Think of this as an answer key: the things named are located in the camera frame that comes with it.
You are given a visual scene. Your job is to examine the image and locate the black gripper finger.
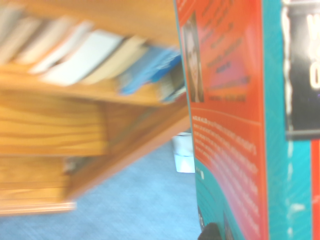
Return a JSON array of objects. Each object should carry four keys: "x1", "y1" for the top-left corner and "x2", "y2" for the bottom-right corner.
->
[{"x1": 196, "y1": 221, "x2": 223, "y2": 240}]

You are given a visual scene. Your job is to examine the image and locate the teal and red book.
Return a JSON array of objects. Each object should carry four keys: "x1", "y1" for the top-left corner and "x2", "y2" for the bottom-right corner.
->
[{"x1": 173, "y1": 0, "x2": 320, "y2": 240}]

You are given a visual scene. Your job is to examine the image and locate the white air purifier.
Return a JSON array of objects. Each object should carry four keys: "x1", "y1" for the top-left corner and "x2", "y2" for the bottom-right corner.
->
[{"x1": 172, "y1": 132, "x2": 196, "y2": 174}]

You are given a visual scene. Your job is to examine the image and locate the dark green hardcover book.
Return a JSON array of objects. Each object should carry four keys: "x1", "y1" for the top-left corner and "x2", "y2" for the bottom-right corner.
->
[{"x1": 158, "y1": 63, "x2": 188, "y2": 104}]

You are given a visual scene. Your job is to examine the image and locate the blue hardcover book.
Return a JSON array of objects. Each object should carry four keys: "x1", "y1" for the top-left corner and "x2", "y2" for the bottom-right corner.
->
[{"x1": 116, "y1": 45, "x2": 183, "y2": 96}]

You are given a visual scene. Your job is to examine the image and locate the wooden bookshelf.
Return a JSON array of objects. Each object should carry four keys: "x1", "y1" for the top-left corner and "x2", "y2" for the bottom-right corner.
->
[{"x1": 0, "y1": 0, "x2": 193, "y2": 216}]

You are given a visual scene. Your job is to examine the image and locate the white thick paperback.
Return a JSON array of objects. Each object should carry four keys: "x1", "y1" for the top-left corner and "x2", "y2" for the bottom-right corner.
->
[{"x1": 81, "y1": 35, "x2": 149, "y2": 85}]

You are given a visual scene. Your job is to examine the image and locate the red edged paperback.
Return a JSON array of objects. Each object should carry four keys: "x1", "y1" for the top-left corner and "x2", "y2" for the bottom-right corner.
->
[{"x1": 39, "y1": 29, "x2": 124, "y2": 86}]

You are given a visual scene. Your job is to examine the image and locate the tan page paperback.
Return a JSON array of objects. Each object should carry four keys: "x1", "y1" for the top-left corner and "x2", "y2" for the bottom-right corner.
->
[{"x1": 27, "y1": 19, "x2": 95, "y2": 75}]

